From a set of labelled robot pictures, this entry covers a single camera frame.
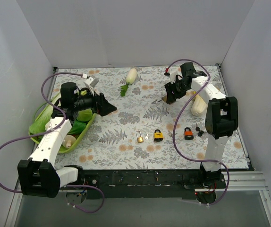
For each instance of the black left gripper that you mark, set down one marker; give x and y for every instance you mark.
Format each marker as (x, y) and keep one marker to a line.
(98, 103)

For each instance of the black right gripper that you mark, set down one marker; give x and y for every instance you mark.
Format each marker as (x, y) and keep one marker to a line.
(171, 91)

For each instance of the orange padlock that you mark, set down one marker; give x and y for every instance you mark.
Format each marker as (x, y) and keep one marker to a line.
(188, 134)

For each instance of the yellow padlock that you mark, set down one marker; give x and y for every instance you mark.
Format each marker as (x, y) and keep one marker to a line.
(158, 136)

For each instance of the small brass padlock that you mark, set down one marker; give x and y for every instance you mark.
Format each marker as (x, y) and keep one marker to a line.
(139, 137)

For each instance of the black keys of orange padlock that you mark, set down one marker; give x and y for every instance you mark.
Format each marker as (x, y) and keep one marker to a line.
(200, 132)

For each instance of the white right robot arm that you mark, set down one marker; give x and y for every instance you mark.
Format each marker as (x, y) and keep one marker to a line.
(221, 117)

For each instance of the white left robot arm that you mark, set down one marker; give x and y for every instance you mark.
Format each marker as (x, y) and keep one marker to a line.
(37, 174)

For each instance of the round green cabbage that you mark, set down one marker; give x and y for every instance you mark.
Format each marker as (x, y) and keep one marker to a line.
(85, 115)

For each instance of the yellow napa cabbage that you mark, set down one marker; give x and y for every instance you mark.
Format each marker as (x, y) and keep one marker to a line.
(199, 106)

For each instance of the green bok choy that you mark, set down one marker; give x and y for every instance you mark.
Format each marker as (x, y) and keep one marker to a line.
(77, 128)

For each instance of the white radish with leaves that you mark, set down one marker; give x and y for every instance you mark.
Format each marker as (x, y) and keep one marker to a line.
(131, 77)

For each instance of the toy mushroom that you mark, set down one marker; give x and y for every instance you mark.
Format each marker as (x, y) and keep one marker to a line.
(68, 141)

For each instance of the floral table mat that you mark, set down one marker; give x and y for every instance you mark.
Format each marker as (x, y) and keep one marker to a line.
(111, 143)

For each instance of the green plastic basket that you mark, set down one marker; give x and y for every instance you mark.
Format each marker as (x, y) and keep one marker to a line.
(79, 137)

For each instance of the green napa cabbage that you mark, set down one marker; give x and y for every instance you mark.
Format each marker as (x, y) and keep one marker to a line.
(38, 126)

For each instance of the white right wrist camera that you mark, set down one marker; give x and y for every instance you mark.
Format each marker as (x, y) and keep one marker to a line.
(172, 74)

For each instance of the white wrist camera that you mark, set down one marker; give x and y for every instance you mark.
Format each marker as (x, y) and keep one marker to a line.
(172, 74)
(90, 82)

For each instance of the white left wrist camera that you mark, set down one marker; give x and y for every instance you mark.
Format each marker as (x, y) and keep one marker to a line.
(90, 82)

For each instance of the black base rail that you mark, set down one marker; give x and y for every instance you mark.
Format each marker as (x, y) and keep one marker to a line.
(159, 183)

